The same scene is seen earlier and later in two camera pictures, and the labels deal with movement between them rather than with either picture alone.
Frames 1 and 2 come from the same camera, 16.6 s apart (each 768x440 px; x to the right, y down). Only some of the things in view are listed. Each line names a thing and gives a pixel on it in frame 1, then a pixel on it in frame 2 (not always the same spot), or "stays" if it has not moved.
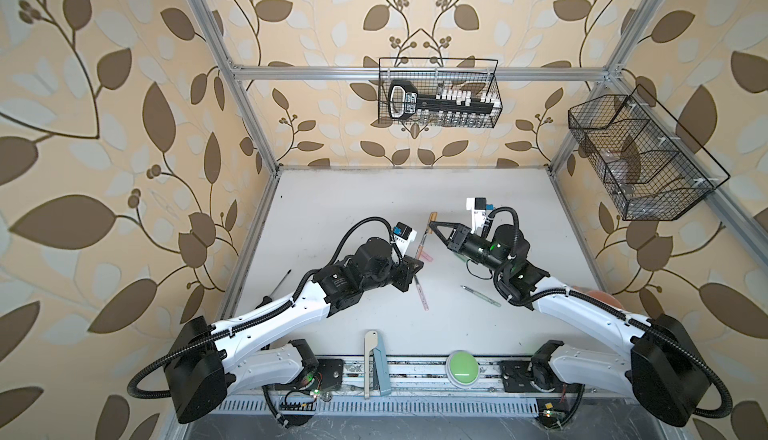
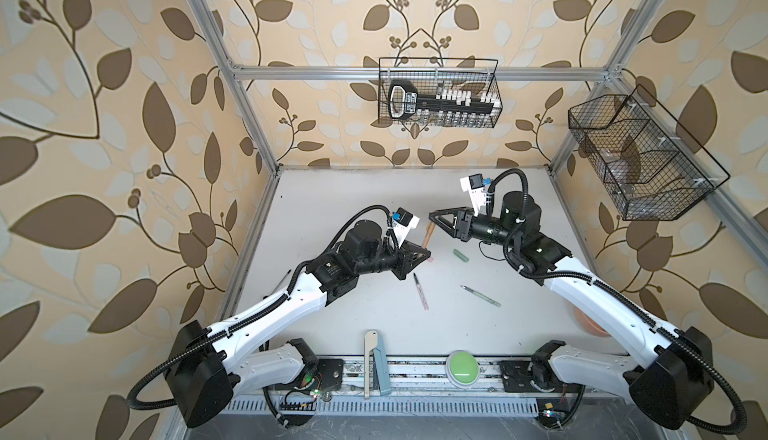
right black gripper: x=450 y=244 to x=465 y=220
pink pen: x=421 y=294 stays
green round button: x=462 y=369 stays
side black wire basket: x=650 y=167 stays
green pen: x=486 y=298 stays
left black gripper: x=407 y=271 to x=411 y=250
